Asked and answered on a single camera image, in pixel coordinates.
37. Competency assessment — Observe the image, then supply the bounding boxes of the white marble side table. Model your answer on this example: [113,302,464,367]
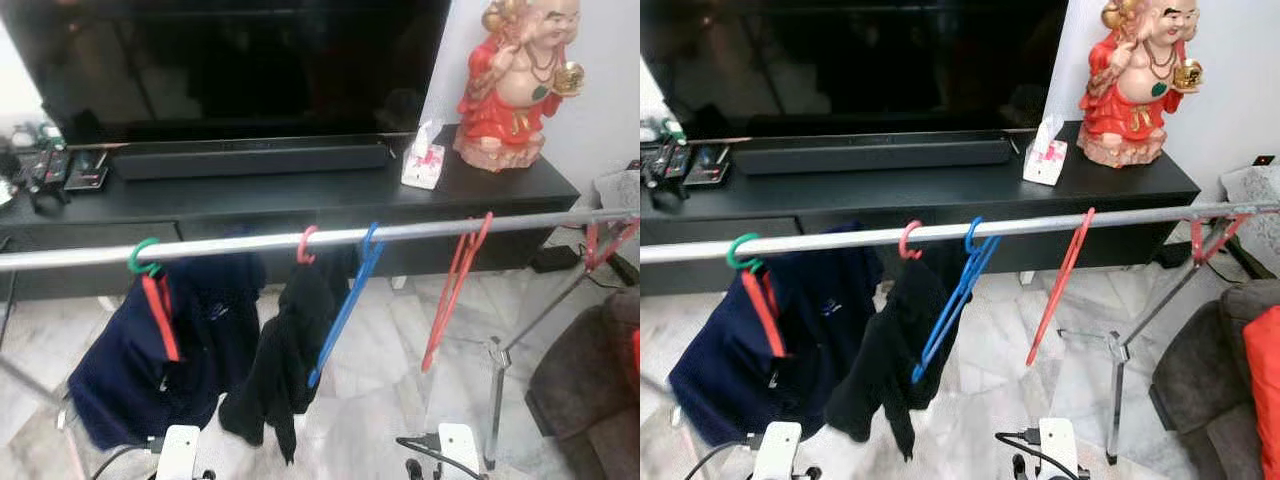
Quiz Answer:
[1219,163,1280,283]
[594,168,641,213]

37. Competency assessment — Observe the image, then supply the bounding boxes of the black television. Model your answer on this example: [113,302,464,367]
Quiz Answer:
[0,0,453,147]
[640,0,1071,141]

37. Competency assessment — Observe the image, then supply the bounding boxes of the red rack end bracket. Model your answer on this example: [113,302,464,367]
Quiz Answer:
[1187,210,1253,267]
[584,218,641,273]

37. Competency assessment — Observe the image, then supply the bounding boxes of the navy garment with red stripe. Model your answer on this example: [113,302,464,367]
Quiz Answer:
[67,250,267,452]
[667,228,889,449]

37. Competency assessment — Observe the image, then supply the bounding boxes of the black power strip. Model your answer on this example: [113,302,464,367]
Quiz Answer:
[529,244,583,275]
[1153,239,1193,270]

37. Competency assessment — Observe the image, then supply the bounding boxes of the red fortune figurine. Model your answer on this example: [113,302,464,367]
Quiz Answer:
[1076,0,1205,169]
[452,0,587,174]

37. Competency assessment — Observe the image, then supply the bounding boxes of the green plastic hanger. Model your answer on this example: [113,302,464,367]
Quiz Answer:
[126,236,165,280]
[725,232,767,276]

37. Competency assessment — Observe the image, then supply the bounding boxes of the black electronics pile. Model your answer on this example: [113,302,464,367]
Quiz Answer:
[0,120,112,217]
[640,115,733,193]

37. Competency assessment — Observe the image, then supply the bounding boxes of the black soundbar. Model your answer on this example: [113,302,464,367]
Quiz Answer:
[732,129,1019,177]
[111,135,398,182]

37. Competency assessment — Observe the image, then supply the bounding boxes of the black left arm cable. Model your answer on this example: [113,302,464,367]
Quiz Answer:
[90,438,167,480]
[684,435,763,480]

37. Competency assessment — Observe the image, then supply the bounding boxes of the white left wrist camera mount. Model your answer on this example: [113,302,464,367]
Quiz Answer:
[155,424,202,480]
[751,421,804,480]

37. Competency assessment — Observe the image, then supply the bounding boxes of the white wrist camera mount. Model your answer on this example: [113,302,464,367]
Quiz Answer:
[437,422,482,480]
[751,421,804,480]
[1037,417,1080,480]
[155,424,202,480]

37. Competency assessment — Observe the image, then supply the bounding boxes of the black TV console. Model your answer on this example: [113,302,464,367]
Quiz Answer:
[0,124,582,303]
[640,120,1202,299]

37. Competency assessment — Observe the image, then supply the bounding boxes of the blue plastic hanger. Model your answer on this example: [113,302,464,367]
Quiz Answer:
[306,221,387,390]
[910,216,1003,386]

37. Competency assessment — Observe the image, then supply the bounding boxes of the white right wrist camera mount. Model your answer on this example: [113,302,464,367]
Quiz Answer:
[437,422,482,480]
[1037,417,1080,480]

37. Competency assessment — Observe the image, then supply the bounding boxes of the silver metal clothes rack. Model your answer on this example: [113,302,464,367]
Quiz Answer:
[640,198,1280,467]
[0,205,641,473]

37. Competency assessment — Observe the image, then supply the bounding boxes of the black hanging trousers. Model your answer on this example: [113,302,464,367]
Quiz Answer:
[825,240,973,462]
[217,243,362,465]

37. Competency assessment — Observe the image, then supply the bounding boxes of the dark grey fabric sofa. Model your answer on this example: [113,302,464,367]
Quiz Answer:
[524,289,641,480]
[1148,278,1280,480]

